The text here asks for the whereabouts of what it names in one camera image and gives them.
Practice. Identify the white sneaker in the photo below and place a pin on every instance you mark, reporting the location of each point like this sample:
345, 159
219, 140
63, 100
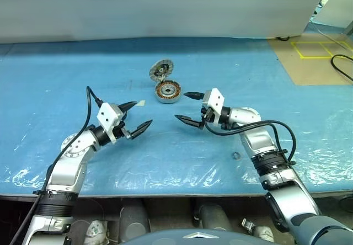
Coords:
95, 229
263, 232

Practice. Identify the grey-blue robot torso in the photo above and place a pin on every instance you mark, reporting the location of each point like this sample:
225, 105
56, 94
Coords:
197, 238

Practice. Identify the white cabinet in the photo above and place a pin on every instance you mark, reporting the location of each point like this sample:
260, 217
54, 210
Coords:
336, 13

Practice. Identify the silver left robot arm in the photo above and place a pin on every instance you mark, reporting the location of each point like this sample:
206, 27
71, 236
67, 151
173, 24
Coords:
66, 170

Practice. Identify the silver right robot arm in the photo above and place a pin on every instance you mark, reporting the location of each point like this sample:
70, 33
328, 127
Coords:
259, 143

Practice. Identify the small metal clip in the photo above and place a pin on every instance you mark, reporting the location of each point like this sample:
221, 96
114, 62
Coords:
246, 225

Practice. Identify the yellow floor tape grid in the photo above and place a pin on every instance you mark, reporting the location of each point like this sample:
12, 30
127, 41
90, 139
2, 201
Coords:
317, 57

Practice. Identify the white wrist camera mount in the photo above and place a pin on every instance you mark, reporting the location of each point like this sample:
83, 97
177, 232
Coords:
215, 97
106, 115

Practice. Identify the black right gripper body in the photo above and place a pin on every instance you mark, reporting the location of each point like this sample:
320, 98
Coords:
209, 115

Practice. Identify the motor stator with copper windings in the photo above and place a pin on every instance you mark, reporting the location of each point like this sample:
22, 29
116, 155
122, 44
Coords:
161, 93

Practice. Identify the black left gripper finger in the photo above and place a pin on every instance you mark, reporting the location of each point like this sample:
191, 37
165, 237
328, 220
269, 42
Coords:
127, 107
140, 130

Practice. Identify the grey rounded cylinder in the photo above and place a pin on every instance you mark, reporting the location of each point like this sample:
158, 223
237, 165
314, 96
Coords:
133, 220
213, 217

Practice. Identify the beige tape piece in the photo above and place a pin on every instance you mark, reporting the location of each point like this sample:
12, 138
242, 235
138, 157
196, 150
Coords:
141, 103

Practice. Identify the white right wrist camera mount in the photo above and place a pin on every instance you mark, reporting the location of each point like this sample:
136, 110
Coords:
215, 97

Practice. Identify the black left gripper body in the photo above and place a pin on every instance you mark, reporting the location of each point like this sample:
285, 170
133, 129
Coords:
122, 130

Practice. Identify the white backdrop panel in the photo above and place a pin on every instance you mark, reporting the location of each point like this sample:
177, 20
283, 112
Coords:
165, 7

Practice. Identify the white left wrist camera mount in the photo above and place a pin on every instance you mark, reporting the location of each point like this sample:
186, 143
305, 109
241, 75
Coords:
106, 115

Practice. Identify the silver round motor cover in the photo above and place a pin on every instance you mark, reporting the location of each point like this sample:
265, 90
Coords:
157, 69

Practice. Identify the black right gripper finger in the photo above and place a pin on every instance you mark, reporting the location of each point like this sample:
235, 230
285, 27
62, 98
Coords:
191, 122
195, 95

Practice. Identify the black panel foot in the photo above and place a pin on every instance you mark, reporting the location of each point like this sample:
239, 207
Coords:
284, 38

